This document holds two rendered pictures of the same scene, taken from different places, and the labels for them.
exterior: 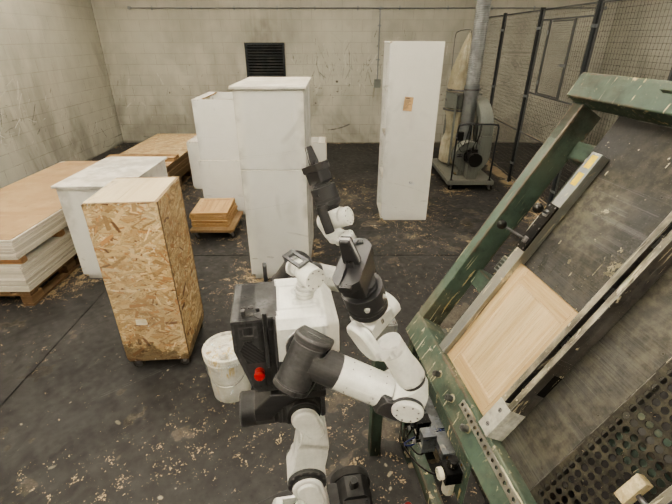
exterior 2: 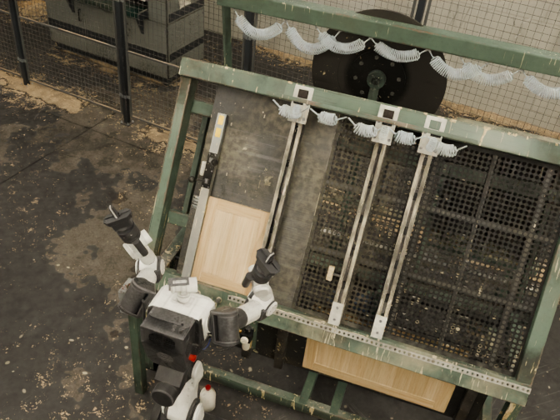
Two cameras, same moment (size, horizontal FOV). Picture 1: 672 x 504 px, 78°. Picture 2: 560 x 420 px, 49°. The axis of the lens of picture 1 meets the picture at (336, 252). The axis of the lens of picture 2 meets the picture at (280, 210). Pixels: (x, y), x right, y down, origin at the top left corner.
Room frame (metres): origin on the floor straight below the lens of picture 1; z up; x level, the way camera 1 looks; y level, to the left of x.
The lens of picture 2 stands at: (-0.06, 1.65, 3.39)
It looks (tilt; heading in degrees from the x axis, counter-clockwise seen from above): 38 degrees down; 293
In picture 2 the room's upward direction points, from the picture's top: 7 degrees clockwise
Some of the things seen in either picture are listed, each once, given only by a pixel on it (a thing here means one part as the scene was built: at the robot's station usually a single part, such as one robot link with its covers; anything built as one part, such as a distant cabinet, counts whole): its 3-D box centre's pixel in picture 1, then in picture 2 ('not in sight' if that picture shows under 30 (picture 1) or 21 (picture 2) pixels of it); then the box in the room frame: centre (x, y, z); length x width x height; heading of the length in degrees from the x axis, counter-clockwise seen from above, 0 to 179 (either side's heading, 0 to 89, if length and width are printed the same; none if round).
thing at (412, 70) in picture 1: (406, 134); not in sight; (5.21, -0.87, 1.03); 0.61 x 0.58 x 2.05; 0
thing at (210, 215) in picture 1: (217, 218); not in sight; (4.61, 1.44, 0.15); 0.61 x 0.52 x 0.31; 0
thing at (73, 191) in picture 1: (126, 215); not in sight; (3.91, 2.13, 0.48); 1.00 x 0.64 x 0.95; 0
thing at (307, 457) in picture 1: (305, 438); (182, 387); (1.02, 0.11, 0.79); 0.18 x 0.15 x 0.47; 9
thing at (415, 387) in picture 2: not in sight; (380, 359); (0.25, -0.81, 0.53); 0.90 x 0.02 x 0.55; 9
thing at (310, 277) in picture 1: (305, 276); (184, 287); (1.01, 0.09, 1.48); 0.10 x 0.07 x 0.09; 38
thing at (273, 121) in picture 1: (280, 178); not in sight; (3.86, 0.53, 0.88); 0.90 x 0.60 x 1.75; 0
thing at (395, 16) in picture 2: not in sight; (376, 78); (0.82, -1.61, 1.85); 0.80 x 0.06 x 0.80; 9
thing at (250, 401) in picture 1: (282, 397); (175, 371); (1.01, 0.18, 1.01); 0.28 x 0.13 x 0.18; 99
